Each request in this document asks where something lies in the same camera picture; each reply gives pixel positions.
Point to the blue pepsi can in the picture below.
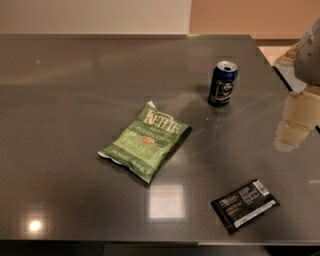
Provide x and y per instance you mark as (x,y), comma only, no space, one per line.
(222,83)

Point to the green kettle chips bag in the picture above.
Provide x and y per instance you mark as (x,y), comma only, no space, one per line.
(146,142)

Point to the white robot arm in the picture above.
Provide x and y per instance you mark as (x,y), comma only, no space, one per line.
(299,68)

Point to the black snack packet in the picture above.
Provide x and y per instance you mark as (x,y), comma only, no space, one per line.
(243,205)

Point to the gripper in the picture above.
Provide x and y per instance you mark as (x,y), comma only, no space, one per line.
(308,61)

